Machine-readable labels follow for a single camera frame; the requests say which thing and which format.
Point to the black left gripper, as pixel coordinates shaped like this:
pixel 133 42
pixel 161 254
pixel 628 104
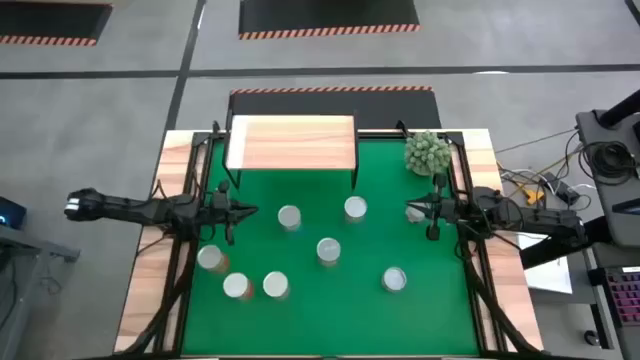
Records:
pixel 220 212

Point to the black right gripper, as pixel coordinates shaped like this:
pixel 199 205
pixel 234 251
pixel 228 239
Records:
pixel 442 207

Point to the Cherries label tin can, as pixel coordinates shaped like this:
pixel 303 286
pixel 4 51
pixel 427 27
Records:
pixel 355 208
pixel 289 217

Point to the Pineapple label tin can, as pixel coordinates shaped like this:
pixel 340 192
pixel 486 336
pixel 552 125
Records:
pixel 212 257
pixel 236 285

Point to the Peaches label tin can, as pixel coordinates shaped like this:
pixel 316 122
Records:
pixel 276 284

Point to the green sliced peaches tin can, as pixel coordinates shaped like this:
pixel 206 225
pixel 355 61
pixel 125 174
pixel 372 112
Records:
pixel 394 279

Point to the Oranges label tin can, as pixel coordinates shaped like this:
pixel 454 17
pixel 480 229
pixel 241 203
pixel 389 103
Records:
pixel 328 251

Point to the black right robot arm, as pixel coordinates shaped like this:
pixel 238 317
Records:
pixel 525 217

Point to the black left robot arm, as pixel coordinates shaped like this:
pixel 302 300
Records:
pixel 130 207

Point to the wooden shelf with black legs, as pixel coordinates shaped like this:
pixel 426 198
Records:
pixel 290 142

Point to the small green potted plant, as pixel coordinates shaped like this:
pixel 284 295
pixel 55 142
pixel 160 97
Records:
pixel 427 150

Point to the black hazard-striped floor mat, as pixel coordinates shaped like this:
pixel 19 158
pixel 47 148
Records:
pixel 325 15
pixel 390 107
pixel 50 20

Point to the black power adapter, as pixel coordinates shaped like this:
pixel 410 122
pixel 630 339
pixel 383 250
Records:
pixel 560 187

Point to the green table mat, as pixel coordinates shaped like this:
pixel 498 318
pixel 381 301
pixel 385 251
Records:
pixel 325 320

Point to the black diagonal support bar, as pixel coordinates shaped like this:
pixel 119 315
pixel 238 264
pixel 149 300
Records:
pixel 560 245

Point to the white paper sheet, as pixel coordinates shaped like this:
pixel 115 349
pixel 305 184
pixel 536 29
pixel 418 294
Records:
pixel 550 275

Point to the black computer mouse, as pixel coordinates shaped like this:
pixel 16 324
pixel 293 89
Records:
pixel 592 338

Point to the black pole stand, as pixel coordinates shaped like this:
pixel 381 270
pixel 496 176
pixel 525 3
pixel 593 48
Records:
pixel 620 110

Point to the backlit computer keyboard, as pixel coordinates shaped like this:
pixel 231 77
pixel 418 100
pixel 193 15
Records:
pixel 625 295

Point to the grey side desk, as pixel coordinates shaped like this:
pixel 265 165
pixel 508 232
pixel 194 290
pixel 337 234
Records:
pixel 25 280

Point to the black device with blue light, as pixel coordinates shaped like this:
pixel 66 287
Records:
pixel 11 212

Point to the black aluminium table frame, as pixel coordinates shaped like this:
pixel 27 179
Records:
pixel 200 139

